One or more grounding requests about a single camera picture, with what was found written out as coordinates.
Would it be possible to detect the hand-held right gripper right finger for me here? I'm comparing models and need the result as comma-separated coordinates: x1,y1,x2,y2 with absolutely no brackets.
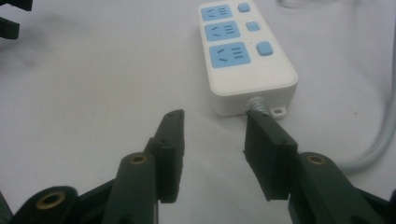
242,110,387,224

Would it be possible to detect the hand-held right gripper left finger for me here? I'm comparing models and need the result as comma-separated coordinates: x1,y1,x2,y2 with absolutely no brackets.
110,108,186,224

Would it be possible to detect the white and blue power strip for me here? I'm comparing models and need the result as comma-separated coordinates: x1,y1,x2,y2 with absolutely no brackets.
196,0,299,119

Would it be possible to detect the white power strip cable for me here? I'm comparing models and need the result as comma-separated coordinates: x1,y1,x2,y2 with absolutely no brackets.
247,0,396,175

